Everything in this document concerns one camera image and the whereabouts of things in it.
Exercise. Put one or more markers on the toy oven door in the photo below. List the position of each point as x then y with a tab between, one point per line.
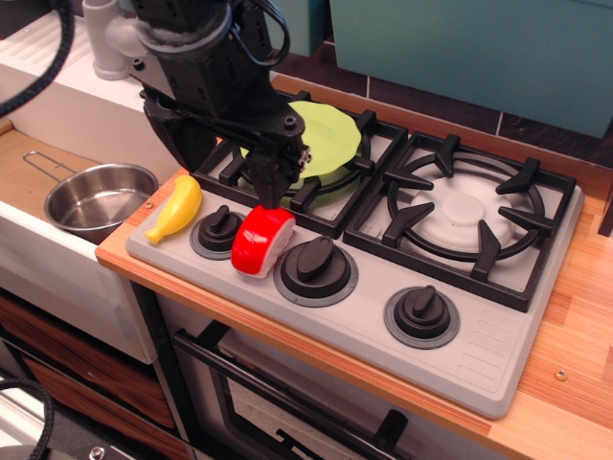
300	375

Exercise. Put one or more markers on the black oven door handle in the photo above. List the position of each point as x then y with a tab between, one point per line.
288	424

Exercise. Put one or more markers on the left black stove knob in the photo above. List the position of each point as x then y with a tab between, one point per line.
213	236

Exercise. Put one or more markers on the black burner grate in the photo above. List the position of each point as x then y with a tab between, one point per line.
493	227
323	204

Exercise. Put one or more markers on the left black burner grate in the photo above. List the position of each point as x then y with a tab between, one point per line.
323	204

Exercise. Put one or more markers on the teal storage box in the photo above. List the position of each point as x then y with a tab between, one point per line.
547	61

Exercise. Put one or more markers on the red white toy salmon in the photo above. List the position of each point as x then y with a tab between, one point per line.
261	239

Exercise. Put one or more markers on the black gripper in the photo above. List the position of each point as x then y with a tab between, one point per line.
191	103

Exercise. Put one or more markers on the light green plate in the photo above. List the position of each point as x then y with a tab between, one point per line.
332	136

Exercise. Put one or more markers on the white toy sink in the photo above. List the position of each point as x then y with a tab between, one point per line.
78	122

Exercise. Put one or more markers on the right black burner grate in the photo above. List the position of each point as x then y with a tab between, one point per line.
493	227

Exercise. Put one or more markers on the black stove knob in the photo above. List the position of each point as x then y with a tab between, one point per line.
213	236
422	318
316	273

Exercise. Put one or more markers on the small steel pot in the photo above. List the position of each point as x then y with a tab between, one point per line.
93	203

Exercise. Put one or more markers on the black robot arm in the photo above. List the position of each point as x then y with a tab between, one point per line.
194	30

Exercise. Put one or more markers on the yellow toy banana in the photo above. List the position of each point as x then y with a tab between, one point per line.
180	209

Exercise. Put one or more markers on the grey toy stove top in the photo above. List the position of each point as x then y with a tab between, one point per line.
479	369

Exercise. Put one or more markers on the middle black stove knob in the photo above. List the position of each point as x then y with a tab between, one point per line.
316	273

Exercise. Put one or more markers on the right black stove knob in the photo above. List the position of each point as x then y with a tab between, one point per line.
422	318

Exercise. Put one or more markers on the grey toy faucet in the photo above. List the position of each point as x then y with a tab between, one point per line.
113	39

